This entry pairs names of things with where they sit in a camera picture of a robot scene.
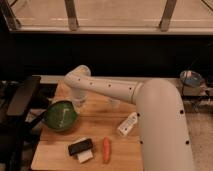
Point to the white plastic bottle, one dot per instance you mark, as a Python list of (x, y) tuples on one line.
[(127, 125)]

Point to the clear plastic cup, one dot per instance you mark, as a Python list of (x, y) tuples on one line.
[(115, 103)]

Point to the wooden cutting board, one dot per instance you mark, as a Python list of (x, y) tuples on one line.
[(96, 120)]

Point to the black chair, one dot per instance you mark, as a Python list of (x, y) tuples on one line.
[(16, 99)]

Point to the round metal dish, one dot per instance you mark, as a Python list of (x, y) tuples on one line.
[(191, 78)]

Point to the white sponge block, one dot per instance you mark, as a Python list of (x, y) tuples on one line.
[(85, 156)]

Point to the orange carrot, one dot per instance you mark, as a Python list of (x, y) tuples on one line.
[(106, 149)]

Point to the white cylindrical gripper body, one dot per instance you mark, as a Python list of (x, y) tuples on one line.
[(78, 95)]

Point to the green ceramic bowl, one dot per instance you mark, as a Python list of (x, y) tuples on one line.
[(60, 116)]

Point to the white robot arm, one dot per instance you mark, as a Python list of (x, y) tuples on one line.
[(164, 137)]

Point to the black rectangular block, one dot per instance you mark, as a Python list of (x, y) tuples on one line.
[(79, 147)]

